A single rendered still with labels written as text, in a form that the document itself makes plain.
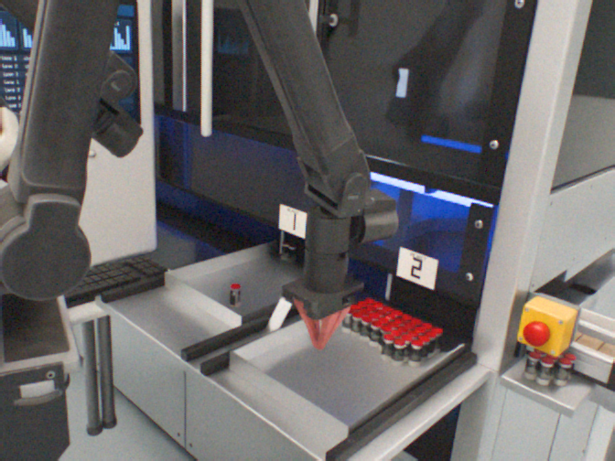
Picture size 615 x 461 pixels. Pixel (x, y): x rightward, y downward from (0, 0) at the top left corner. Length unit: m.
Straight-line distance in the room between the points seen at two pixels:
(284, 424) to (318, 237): 0.31
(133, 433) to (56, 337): 1.51
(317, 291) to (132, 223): 0.96
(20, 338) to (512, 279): 0.76
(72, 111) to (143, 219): 1.14
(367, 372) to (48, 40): 0.74
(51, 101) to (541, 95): 0.71
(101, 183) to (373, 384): 0.90
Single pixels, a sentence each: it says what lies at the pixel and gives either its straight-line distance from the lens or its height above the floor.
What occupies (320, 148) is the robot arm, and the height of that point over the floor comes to 1.31.
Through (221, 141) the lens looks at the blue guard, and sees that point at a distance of 1.47.
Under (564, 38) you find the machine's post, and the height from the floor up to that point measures 1.45.
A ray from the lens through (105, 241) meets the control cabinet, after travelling 1.61.
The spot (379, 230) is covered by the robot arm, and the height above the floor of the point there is 1.19.
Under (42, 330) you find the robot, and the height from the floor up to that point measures 1.04.
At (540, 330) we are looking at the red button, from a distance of 1.00.
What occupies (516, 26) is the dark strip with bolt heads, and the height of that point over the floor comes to 1.47.
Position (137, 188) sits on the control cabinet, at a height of 1.00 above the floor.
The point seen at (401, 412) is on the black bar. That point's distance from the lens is 0.92.
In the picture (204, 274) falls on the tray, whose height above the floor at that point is 0.88.
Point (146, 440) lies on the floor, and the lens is 2.26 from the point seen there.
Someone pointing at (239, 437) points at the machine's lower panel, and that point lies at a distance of 1.77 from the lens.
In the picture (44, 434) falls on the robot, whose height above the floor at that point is 0.95.
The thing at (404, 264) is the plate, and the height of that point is 1.02.
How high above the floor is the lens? 1.44
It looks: 20 degrees down
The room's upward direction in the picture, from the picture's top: 4 degrees clockwise
